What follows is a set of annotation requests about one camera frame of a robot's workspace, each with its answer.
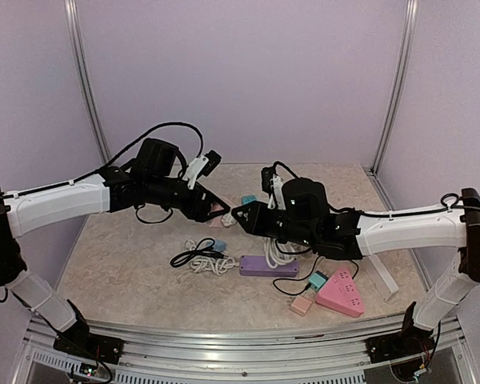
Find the purple power strip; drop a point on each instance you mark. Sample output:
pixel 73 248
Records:
pixel 256 266

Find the aluminium front frame rail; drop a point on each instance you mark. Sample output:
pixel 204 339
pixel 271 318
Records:
pixel 311 355

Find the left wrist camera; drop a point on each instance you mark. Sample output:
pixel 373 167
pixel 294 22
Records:
pixel 202 165

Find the pink small plug adapter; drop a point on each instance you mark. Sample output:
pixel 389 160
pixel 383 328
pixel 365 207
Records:
pixel 217 221

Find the left aluminium corner post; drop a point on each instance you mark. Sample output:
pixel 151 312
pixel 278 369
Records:
pixel 78 51

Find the pink triangular power strip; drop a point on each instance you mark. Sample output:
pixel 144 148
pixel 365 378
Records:
pixel 341 294

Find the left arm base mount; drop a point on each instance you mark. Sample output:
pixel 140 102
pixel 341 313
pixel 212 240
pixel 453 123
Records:
pixel 96 347

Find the right aluminium corner post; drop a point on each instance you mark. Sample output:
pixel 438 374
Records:
pixel 404 54

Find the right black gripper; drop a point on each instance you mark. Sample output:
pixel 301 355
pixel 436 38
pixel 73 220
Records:
pixel 255 223

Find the light blue small plug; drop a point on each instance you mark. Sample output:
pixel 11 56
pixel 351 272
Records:
pixel 219 246

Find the white power strip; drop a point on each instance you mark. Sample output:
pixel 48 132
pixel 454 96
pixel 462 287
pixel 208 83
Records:
pixel 381 277

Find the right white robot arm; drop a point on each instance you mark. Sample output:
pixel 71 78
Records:
pixel 454 222

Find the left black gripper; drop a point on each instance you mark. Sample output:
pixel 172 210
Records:
pixel 202 213

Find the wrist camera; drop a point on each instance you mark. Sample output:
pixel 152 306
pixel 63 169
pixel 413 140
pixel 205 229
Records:
pixel 272 185
pixel 202 165

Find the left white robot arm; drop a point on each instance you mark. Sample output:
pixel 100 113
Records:
pixel 24 211

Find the aluminium corner post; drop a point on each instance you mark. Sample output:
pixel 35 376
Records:
pixel 404 54
pixel 78 51

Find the teal power strip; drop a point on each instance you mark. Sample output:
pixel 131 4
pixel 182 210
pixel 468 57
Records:
pixel 246 199

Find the teal plug adapter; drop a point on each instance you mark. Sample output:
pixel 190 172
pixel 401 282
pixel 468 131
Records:
pixel 317 280

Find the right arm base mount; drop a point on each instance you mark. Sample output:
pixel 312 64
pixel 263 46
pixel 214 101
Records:
pixel 394 346

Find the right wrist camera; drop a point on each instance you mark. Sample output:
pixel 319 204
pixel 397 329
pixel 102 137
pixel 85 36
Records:
pixel 272 185

